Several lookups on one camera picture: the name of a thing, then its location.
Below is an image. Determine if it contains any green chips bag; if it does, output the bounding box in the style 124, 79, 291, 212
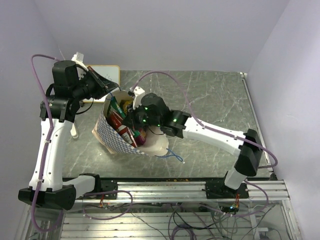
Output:
106, 96, 126, 120

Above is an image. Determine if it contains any red doritos bag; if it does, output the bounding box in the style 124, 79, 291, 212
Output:
107, 112, 138, 148

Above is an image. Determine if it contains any aluminium rail frame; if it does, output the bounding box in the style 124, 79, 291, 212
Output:
15, 173, 302, 240

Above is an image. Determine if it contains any small whiteboard yellow frame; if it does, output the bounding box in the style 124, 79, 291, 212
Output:
83, 65, 121, 103

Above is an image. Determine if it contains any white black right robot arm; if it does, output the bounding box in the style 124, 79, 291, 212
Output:
123, 89, 263, 198

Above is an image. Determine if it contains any blue checkered paper bag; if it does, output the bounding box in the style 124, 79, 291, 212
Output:
92, 90, 184, 163

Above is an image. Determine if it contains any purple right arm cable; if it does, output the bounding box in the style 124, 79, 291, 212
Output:
131, 70, 279, 168

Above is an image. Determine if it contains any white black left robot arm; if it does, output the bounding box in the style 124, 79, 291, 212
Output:
18, 60, 119, 210

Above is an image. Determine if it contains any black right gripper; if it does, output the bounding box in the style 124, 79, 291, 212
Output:
121, 100, 162, 131

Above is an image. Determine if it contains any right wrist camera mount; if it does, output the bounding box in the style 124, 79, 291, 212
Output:
132, 86, 146, 110

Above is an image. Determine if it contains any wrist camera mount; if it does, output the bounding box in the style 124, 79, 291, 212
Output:
71, 51, 88, 78
132, 86, 146, 110

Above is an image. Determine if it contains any purple snack pouch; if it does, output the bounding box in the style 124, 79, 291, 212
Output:
133, 128, 147, 147

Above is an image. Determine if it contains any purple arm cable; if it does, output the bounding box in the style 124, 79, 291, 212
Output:
131, 70, 279, 168
30, 54, 63, 233

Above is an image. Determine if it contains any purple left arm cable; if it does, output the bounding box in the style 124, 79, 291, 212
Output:
30, 54, 63, 233

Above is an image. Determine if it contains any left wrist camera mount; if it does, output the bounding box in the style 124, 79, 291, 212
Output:
71, 51, 88, 78

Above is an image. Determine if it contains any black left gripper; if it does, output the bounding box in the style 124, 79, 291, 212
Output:
72, 66, 120, 101

